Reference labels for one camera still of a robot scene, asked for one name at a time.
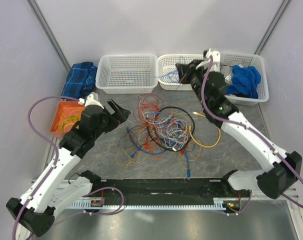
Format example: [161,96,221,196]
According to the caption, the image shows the thin blue wire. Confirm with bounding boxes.
[153,56,190,98]

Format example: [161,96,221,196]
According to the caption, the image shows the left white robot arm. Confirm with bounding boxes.
[6,93,131,239]

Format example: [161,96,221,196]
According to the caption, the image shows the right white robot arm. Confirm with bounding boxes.
[175,59,302,199]

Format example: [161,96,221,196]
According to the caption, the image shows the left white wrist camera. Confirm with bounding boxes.
[78,92,104,109]

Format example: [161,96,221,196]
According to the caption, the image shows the grey cloth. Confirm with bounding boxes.
[221,65,250,97]

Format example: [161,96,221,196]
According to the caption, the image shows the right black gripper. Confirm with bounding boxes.
[176,59,210,106]

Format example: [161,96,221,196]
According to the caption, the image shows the orange plastic tray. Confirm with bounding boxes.
[49,101,85,139]

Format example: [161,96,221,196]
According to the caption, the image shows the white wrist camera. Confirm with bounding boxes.
[195,48,221,72]
[78,92,104,109]

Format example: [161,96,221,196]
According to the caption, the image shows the black cable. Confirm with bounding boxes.
[145,106,196,152]

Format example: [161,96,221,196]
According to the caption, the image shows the middle white perforated basket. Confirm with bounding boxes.
[157,54,217,91]

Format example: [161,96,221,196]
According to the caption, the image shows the brown thin wire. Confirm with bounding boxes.
[117,124,142,151]

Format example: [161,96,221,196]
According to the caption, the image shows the red thin wire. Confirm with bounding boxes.
[130,93,192,156]

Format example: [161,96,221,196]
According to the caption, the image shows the blue towel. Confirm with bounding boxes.
[226,65,262,99]

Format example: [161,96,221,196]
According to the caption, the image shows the thick yellow ethernet cable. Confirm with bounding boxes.
[55,104,86,132]

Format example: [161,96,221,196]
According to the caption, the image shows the white perforated basket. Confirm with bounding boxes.
[157,54,217,91]
[95,54,159,95]
[220,51,269,106]

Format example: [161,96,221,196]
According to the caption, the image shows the blue plaid cloth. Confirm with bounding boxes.
[61,61,98,99]

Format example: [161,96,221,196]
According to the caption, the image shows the white thin wire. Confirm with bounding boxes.
[137,97,190,152]

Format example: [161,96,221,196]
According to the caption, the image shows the light blue cable duct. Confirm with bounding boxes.
[67,198,226,211]

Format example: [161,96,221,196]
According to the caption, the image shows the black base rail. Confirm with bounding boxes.
[92,178,250,204]

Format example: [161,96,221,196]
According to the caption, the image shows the left white perforated basket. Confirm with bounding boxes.
[95,54,159,95]

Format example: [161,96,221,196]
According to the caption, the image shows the right white perforated basket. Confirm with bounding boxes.
[220,51,269,106]

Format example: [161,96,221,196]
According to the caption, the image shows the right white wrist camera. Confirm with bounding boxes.
[195,48,221,72]

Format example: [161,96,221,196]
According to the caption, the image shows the orange wire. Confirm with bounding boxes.
[146,142,172,161]

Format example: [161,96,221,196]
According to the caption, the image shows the thin yellow wire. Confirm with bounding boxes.
[115,124,202,173]

